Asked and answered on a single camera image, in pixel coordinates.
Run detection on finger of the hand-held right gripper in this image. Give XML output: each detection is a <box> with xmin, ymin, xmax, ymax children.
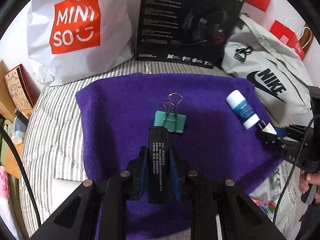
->
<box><xmin>261</xmin><ymin>131</ymin><xmax>298</xmax><ymax>153</ymax></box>
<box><xmin>275</xmin><ymin>124</ymin><xmax>312</xmax><ymax>139</ymax></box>

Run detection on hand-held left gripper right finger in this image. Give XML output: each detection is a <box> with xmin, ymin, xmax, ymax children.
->
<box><xmin>169</xmin><ymin>147</ymin><xmax>287</xmax><ymax>240</ymax></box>

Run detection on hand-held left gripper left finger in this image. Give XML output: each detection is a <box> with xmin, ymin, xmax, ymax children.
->
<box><xmin>30</xmin><ymin>145</ymin><xmax>150</xmax><ymax>240</ymax></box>

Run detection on white charger plug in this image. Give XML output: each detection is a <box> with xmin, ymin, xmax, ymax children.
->
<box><xmin>257</xmin><ymin>120</ymin><xmax>277</xmax><ymax>136</ymax></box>

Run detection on black lighter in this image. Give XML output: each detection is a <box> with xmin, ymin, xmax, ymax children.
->
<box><xmin>148</xmin><ymin>127</ymin><xmax>173</xmax><ymax>204</ymax></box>

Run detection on person's right hand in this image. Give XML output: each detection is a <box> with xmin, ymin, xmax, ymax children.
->
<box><xmin>299</xmin><ymin>170</ymin><xmax>320</xmax><ymax>203</ymax></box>

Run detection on newspaper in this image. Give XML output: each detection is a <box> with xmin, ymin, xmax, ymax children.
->
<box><xmin>250</xmin><ymin>160</ymin><xmax>308</xmax><ymax>240</ymax></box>

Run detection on white bottle with blue label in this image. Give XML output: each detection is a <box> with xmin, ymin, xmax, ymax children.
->
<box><xmin>225</xmin><ymin>90</ymin><xmax>260</xmax><ymax>130</ymax></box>

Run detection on green binder clip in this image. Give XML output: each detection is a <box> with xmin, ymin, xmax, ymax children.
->
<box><xmin>153</xmin><ymin>93</ymin><xmax>187</xmax><ymax>133</ymax></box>

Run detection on purple towel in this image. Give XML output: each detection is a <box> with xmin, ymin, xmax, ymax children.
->
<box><xmin>75</xmin><ymin>72</ymin><xmax>284</xmax><ymax>240</ymax></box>

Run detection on grey bag with black logo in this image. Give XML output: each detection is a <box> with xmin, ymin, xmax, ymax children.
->
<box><xmin>221</xmin><ymin>14</ymin><xmax>313</xmax><ymax>124</ymax></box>

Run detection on black triangular buckle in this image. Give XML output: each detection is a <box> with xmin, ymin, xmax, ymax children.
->
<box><xmin>234</xmin><ymin>46</ymin><xmax>253</xmax><ymax>62</ymax></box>

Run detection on striped bedsheet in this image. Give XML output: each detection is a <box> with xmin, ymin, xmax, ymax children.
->
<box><xmin>20</xmin><ymin>60</ymin><xmax>250</xmax><ymax>240</ymax></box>

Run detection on pink cloth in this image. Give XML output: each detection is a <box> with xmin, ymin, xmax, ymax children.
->
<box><xmin>0</xmin><ymin>165</ymin><xmax>13</xmax><ymax>205</ymax></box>

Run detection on black headphone box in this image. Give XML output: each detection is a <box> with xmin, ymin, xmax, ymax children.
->
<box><xmin>135</xmin><ymin>0</ymin><xmax>245</xmax><ymax>69</ymax></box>

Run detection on white shopping bag orange logo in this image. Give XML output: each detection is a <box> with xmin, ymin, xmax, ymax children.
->
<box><xmin>26</xmin><ymin>0</ymin><xmax>144</xmax><ymax>87</ymax></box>

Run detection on brown notebook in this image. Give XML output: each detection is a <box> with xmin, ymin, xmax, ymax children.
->
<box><xmin>4</xmin><ymin>64</ymin><xmax>38</xmax><ymax>110</ymax></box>

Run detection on red paper bag white handles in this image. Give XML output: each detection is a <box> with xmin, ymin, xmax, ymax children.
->
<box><xmin>269</xmin><ymin>17</ymin><xmax>313</xmax><ymax>60</ymax></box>

